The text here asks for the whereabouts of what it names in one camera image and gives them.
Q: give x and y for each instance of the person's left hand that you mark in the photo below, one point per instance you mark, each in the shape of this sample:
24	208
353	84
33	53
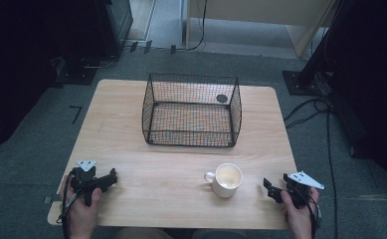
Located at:
81	212

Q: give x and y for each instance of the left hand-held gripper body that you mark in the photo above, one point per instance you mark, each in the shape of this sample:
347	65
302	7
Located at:
83	179

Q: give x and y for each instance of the person's right hand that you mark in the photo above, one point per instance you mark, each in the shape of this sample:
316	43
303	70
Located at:
297	215

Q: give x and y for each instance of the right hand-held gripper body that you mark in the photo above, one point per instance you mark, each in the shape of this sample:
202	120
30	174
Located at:
300	186

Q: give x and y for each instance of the black metal stand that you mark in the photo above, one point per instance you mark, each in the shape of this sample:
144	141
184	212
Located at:
317	56

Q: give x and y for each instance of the black stand base plate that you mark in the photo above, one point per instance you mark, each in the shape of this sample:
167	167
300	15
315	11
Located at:
75	73

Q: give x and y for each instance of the white cup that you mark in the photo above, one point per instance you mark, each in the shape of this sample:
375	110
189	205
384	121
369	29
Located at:
228	182

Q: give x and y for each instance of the beige wooden furniture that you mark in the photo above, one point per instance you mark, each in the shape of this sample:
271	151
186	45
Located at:
257	11

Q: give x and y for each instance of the black cabinet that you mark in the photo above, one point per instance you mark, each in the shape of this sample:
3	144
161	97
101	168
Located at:
114	23

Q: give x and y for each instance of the grey tape piece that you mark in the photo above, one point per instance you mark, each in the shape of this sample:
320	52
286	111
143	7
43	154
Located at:
50	199

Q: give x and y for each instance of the black round disc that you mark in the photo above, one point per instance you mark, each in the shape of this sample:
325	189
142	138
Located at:
221	98

